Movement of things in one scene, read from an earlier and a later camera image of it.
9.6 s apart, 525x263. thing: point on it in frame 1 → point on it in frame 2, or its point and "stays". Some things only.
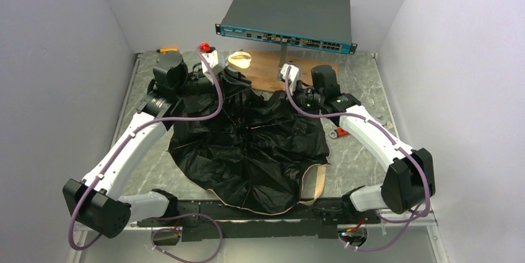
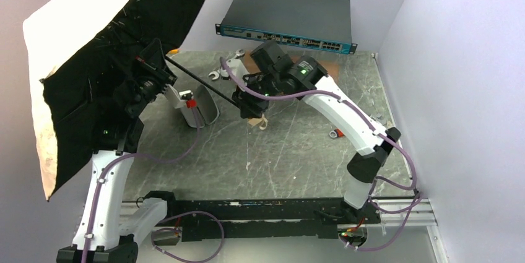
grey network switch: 291,18 stays
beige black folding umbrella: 254,155 → 82,44
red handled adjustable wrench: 338,132 stays
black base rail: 308,219 stays
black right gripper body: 294,90 → 249,109
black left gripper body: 226,78 → 156,70
